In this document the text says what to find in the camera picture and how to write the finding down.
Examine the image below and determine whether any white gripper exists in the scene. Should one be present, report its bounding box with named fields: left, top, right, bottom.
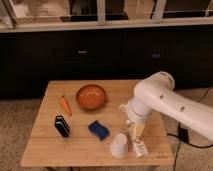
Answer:
left=119, top=98, right=152, bottom=141

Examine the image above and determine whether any white ceramic cup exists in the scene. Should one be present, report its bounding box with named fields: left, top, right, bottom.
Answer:
left=110, top=133, right=128, bottom=158

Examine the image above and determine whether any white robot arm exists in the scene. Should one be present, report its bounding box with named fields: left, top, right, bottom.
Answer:
left=119, top=71, right=213, bottom=141

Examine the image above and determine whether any white tube bottle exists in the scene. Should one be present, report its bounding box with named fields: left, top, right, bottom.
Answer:
left=125, top=119, right=149, bottom=158

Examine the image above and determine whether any orange bowl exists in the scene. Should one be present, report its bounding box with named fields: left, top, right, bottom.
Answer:
left=76, top=84, right=107, bottom=110

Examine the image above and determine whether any wooden table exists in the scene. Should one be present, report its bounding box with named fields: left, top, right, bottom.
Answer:
left=21, top=80, right=174, bottom=167

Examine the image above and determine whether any black box with stripes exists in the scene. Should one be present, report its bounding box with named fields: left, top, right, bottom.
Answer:
left=54, top=115, right=70, bottom=137

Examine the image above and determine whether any orange carrot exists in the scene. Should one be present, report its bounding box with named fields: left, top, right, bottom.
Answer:
left=60, top=96, right=72, bottom=116

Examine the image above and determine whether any dark cabinet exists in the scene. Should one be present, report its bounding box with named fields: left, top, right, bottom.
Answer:
left=0, top=26, right=213, bottom=99

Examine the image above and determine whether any black power cable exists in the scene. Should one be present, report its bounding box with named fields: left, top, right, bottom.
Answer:
left=166, top=88, right=213, bottom=171

